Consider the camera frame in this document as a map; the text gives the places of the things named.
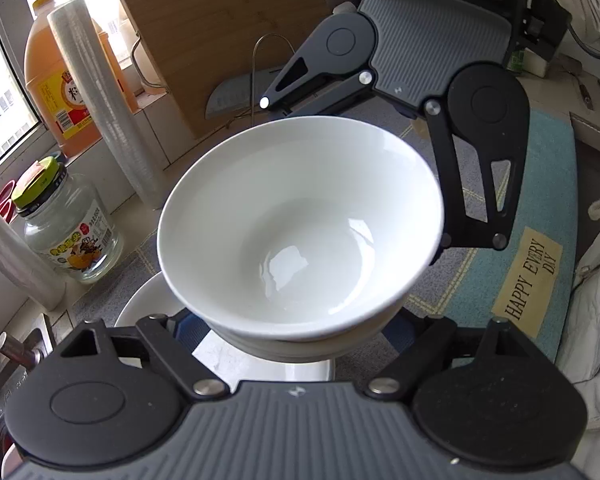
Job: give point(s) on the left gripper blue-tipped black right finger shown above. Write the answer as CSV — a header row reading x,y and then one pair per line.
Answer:
x,y
423,342

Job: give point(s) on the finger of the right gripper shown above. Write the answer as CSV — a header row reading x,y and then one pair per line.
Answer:
x,y
480,159

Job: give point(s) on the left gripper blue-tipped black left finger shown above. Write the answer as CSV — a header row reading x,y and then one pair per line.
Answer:
x,y
174,362

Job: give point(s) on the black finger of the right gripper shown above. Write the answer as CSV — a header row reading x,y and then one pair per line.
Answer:
x,y
329,73

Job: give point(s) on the white plate with stain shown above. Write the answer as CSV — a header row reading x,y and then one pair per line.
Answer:
x,y
229,363

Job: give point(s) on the large white floral bowl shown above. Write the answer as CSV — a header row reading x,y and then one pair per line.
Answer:
x,y
300,224

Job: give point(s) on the grey checked towel mat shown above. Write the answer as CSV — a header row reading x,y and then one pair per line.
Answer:
x,y
440,239

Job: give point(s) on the steel cleaver knife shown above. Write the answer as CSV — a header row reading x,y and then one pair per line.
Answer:
x,y
234,94

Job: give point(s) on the wooden cutting board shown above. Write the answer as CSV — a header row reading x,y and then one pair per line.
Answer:
x,y
197,44

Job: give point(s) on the teal floor-style mat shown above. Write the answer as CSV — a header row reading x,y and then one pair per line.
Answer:
x,y
530,281

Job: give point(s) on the clear glass jar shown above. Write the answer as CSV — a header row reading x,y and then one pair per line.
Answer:
x,y
66,221

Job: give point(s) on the steel sink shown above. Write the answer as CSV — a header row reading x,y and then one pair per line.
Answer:
x,y
40,331

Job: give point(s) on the orange oil jug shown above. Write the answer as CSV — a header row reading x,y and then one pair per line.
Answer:
x,y
52,88

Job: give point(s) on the cling film roll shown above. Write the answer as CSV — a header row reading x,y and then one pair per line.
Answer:
x,y
79,45

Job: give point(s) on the wire cutting board rack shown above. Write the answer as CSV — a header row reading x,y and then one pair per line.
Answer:
x,y
254,66

